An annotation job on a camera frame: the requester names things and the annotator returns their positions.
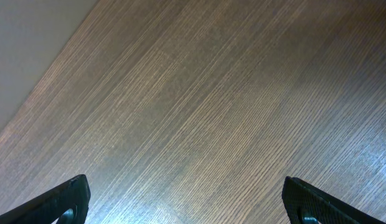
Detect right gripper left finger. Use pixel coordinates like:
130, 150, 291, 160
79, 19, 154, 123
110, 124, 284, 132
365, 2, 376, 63
0, 174, 91, 224

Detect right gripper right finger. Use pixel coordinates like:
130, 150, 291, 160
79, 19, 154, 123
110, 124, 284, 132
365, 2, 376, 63
282, 176, 385, 224

